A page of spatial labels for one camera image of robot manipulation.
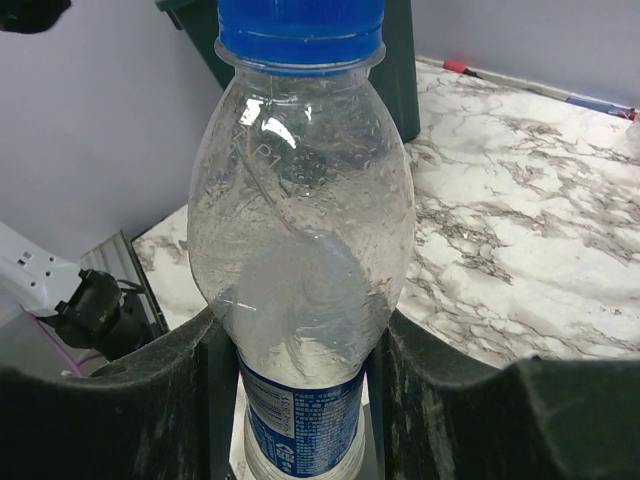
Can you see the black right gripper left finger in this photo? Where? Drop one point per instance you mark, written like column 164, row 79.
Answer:
column 165, row 411

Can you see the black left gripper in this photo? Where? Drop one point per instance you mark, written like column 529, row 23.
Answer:
column 31, row 16

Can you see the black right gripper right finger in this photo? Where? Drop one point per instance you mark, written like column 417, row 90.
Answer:
column 440, row 414

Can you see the pepsi bottle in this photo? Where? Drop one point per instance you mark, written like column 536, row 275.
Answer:
column 300, row 225

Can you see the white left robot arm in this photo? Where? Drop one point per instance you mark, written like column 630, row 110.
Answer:
column 87, row 308

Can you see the dark green plastic bin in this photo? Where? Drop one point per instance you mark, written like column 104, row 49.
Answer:
column 394, row 79

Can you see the red blue pen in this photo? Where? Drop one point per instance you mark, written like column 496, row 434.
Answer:
column 543, row 90

